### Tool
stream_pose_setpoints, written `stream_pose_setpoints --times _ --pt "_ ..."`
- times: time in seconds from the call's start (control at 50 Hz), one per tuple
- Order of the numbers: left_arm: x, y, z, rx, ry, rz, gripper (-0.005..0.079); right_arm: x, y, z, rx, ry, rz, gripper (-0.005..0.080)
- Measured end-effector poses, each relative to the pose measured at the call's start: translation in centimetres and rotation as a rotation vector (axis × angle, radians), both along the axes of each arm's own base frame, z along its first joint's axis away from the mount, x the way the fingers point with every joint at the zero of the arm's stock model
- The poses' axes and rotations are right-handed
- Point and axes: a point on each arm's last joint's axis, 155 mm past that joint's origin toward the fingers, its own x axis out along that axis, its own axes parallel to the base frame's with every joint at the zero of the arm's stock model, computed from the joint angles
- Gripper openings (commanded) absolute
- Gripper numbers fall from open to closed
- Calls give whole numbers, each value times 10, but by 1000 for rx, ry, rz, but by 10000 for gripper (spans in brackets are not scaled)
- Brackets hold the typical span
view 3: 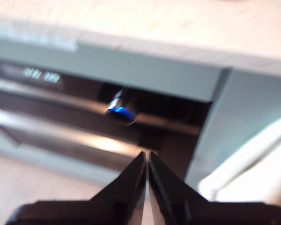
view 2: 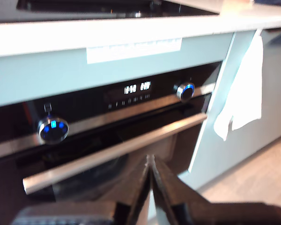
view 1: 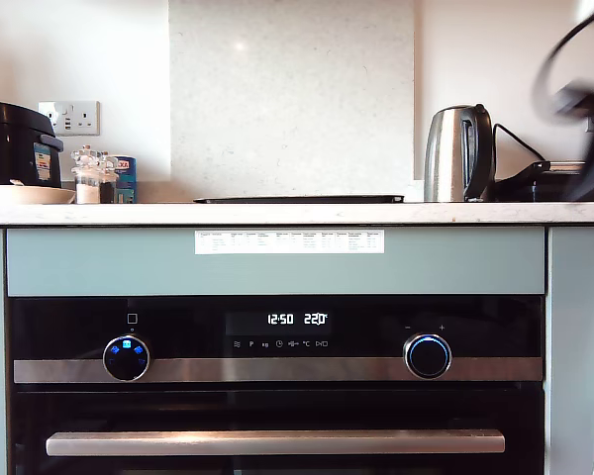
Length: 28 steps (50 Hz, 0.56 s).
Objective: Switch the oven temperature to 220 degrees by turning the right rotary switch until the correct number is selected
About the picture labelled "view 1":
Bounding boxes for black rice cooker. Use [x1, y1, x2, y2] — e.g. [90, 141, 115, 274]
[0, 100, 64, 189]

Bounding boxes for steel electric kettle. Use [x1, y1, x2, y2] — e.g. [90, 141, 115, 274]
[423, 103, 497, 204]

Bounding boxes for cream plate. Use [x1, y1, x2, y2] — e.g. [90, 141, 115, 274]
[0, 178, 77, 206]

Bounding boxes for speckled stone splashback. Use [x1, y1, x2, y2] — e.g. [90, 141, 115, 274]
[167, 0, 417, 199]

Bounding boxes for black sandwich toaster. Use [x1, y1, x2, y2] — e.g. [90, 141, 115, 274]
[489, 158, 589, 203]

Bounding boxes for blue salt tub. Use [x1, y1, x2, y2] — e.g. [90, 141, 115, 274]
[112, 155, 138, 204]

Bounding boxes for oven display panel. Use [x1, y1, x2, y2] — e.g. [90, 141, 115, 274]
[225, 310, 333, 353]

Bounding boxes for black looping arm cable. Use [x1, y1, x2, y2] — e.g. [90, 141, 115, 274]
[532, 2, 594, 123]

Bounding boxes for wide grey-green cabinet front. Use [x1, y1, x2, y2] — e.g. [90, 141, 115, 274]
[547, 226, 594, 475]

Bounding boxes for black hob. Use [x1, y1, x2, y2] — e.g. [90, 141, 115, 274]
[192, 194, 406, 205]

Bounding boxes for black kettle cable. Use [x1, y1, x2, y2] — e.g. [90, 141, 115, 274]
[492, 122, 548, 164]

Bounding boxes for black built-in oven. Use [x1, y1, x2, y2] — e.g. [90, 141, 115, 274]
[6, 295, 546, 475]

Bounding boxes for white paper table sticker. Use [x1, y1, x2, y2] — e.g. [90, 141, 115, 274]
[194, 229, 385, 256]

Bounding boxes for clear pepper grinder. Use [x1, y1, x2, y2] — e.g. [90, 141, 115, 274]
[97, 150, 120, 205]

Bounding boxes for steel oven door handle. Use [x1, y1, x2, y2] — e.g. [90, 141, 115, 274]
[45, 428, 506, 457]

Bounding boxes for round oven function knob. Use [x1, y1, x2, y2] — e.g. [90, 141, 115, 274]
[102, 333, 151, 383]

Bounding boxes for white double wall socket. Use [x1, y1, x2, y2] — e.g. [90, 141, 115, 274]
[38, 100, 101, 137]

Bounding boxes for grey-green cabinet filler panel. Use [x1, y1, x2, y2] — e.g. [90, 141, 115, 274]
[6, 227, 546, 297]

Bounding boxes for round oven temperature knob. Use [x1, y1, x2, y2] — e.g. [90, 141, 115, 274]
[403, 332, 452, 381]

